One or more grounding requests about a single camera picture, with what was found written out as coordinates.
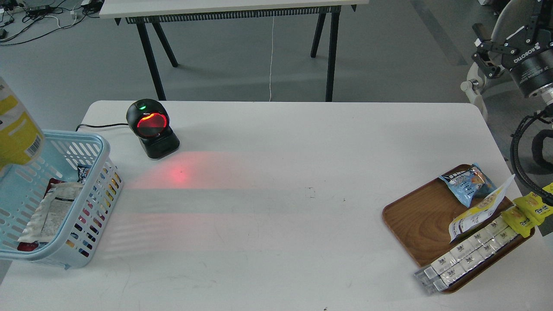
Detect black floor cables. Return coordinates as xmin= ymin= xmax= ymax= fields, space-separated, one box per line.
xmin=0 ymin=0 xmax=102 ymax=46

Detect light blue plastic basket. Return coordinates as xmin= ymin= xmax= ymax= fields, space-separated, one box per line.
xmin=0 ymin=130 xmax=124 ymax=269

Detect red snack pack in basket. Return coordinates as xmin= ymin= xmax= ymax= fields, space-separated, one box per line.
xmin=16 ymin=242 xmax=40 ymax=252

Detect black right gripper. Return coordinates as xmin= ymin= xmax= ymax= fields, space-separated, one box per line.
xmin=472 ymin=0 xmax=553 ymax=98

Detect black scanner cable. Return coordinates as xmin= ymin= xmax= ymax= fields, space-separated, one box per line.
xmin=76 ymin=123 xmax=129 ymax=132

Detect grey office chair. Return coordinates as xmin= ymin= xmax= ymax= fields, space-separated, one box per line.
xmin=461 ymin=0 xmax=552 ymax=119

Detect blue snack bag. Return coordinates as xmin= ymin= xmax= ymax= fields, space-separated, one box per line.
xmin=439 ymin=163 xmax=496 ymax=207

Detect yellow white flat pouch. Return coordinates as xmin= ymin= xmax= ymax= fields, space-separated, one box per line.
xmin=448 ymin=175 xmax=515 ymax=243

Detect yellow white snack pouch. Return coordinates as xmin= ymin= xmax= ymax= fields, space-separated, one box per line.
xmin=0 ymin=79 xmax=44 ymax=175

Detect wooden tray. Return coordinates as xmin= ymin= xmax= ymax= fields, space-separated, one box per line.
xmin=382 ymin=178 xmax=527 ymax=293

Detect white table with black legs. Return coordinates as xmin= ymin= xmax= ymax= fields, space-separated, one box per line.
xmin=99 ymin=0 xmax=368 ymax=102

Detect white snack bag in basket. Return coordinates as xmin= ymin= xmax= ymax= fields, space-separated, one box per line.
xmin=18 ymin=182 xmax=84 ymax=243

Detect clear pack of white cubes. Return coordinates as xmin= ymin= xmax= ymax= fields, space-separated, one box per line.
xmin=413 ymin=216 xmax=520 ymax=294

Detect white hanging cable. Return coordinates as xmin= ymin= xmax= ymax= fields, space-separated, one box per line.
xmin=269 ymin=16 xmax=275 ymax=102

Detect black barcode scanner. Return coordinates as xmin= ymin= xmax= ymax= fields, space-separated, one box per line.
xmin=126 ymin=99 xmax=180 ymax=159

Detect yellow small snack packet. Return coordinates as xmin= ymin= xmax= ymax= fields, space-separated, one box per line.
xmin=500 ymin=205 xmax=543 ymax=238

